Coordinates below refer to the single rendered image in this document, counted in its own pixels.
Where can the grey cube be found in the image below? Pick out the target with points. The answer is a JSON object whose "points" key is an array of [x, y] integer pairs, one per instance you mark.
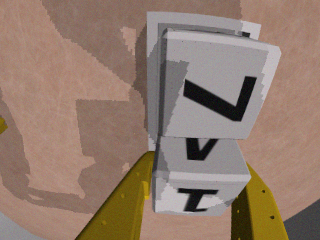
{"points": [[197, 176], [212, 84]]}

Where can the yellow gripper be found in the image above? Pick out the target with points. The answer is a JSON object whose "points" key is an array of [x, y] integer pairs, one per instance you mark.
{"points": [[254, 212]]}

